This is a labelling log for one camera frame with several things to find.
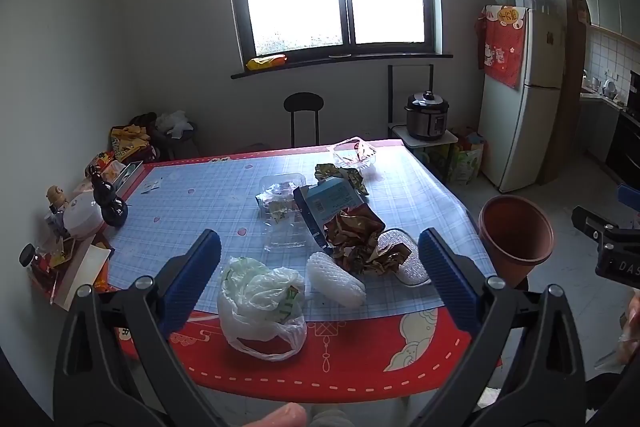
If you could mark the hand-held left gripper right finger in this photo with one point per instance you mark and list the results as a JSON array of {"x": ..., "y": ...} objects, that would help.
[{"x": 450, "y": 279}]

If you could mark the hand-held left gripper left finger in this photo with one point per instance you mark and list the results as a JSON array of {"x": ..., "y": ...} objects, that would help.
[{"x": 192, "y": 279}]

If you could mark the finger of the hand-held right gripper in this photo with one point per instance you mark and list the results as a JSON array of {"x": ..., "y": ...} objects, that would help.
[
  {"x": 590, "y": 224},
  {"x": 630, "y": 196}
]

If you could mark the silver bubble pouch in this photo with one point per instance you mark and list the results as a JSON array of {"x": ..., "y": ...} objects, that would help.
[{"x": 410, "y": 264}]

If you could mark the brown plastic bucket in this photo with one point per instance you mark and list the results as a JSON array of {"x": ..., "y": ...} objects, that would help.
[{"x": 510, "y": 237}]

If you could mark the brown wrapper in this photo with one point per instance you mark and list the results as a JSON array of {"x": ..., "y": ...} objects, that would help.
[{"x": 357, "y": 239}]

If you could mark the clear plastic clamshell container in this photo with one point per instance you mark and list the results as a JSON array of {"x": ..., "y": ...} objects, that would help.
[{"x": 280, "y": 197}]

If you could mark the blue paper packet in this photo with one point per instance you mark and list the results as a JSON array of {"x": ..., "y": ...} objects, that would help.
[{"x": 327, "y": 202}]

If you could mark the person's right hand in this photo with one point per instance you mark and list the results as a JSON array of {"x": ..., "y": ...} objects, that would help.
[{"x": 632, "y": 319}]

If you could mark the person's left hand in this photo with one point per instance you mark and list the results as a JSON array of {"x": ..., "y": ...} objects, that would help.
[{"x": 277, "y": 416}]

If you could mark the black kitchen stove unit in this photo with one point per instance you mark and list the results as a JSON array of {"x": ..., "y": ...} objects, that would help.
[{"x": 625, "y": 142}]

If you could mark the white plastic bag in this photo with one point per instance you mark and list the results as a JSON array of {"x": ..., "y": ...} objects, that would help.
[{"x": 260, "y": 302}]

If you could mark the grey kitchen counter cabinet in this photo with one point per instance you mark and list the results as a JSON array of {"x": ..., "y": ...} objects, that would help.
[{"x": 597, "y": 127}]

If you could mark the beige paper envelope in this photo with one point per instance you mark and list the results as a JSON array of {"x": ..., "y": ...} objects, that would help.
[{"x": 82, "y": 272}]

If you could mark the cream two-door fridge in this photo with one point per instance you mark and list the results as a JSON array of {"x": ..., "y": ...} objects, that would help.
[{"x": 530, "y": 132}]

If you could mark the black gourd-shaped bottle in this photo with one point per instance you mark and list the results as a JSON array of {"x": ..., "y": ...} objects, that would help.
[{"x": 111, "y": 204}]

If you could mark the green printed shopping bag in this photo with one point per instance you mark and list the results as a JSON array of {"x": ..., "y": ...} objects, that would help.
[{"x": 465, "y": 164}]

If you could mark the white foam fruit net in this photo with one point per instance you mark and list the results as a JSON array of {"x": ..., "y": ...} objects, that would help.
[{"x": 332, "y": 279}]

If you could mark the silver rectangular tin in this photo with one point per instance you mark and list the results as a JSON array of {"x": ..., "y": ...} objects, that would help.
[{"x": 129, "y": 173}]

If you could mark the white round container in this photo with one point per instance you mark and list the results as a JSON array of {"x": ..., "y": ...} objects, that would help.
[{"x": 82, "y": 214}]

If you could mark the small white side table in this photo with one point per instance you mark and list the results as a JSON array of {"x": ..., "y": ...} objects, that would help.
[{"x": 445, "y": 139}]

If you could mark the red snack packet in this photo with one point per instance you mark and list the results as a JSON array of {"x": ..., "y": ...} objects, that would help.
[{"x": 102, "y": 164}]

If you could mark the gold green crumpled wrapper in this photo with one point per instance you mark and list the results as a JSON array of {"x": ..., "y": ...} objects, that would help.
[{"x": 345, "y": 174}]

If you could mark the pile of yellow snack packets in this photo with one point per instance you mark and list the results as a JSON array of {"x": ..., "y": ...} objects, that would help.
[{"x": 127, "y": 142}]

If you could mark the jar with black lid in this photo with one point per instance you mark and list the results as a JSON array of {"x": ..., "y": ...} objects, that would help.
[{"x": 35, "y": 264}]

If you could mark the crumpled white bag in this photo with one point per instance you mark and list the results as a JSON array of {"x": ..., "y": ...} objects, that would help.
[{"x": 172, "y": 122}]

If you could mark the small beige figure bottle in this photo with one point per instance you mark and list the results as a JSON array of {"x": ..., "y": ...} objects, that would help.
[{"x": 56, "y": 197}]

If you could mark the clear bag with red print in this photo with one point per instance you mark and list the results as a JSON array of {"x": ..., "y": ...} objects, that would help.
[{"x": 352, "y": 153}]

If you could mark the silver black pressure cooker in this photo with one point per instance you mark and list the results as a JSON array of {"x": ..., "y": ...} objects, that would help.
[{"x": 425, "y": 119}]

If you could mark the red printed cloth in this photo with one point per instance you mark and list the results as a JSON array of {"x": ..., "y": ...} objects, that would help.
[{"x": 502, "y": 52}]

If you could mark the black round stool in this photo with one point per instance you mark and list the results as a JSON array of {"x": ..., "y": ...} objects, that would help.
[{"x": 303, "y": 102}]

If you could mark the yellow orange snack packet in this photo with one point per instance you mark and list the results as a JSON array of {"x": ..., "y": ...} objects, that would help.
[{"x": 266, "y": 62}]

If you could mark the wooden door frame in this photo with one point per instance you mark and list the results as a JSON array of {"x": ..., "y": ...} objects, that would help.
[{"x": 567, "y": 32}]

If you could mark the pale green wall cabinets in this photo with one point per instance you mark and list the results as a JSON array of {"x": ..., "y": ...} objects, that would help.
[{"x": 610, "y": 7}]

